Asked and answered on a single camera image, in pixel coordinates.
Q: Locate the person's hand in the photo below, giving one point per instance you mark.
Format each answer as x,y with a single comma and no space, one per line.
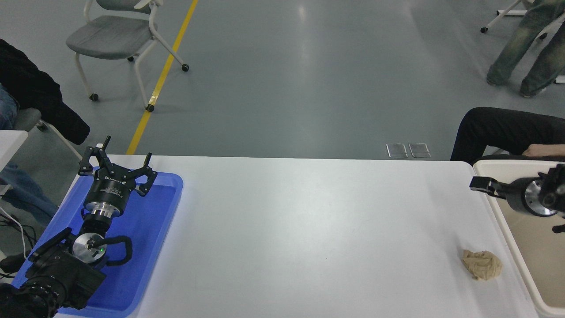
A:
547,151

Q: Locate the grey chair white frame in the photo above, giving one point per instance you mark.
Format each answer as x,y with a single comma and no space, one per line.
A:
503,15
110,35
26,118

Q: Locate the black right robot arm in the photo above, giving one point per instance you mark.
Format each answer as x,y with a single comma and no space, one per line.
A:
554,190

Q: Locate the small white floor object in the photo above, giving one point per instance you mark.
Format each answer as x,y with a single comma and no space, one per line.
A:
559,79

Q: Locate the metal floor plate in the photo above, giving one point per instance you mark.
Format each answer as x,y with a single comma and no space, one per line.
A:
397,150
419,149

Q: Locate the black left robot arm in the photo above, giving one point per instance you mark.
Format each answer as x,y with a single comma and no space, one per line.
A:
57,274

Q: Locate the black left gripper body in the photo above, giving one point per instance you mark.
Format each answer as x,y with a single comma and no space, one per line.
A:
109,191

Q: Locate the small black object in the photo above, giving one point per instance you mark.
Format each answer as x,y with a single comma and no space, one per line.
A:
13,263

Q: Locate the small white table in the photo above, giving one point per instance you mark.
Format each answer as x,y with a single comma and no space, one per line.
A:
9,145

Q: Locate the blue plastic tray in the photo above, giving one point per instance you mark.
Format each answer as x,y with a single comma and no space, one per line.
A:
145,229

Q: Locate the crumpled tan paper ball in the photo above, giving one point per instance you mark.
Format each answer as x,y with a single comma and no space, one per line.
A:
482,264

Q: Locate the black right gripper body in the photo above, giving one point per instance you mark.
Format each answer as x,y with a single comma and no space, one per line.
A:
516,194

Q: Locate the large pale plastic bin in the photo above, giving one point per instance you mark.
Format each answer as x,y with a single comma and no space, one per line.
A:
534,247

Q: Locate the person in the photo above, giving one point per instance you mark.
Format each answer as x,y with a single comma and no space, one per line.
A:
31,88
499,128
525,44

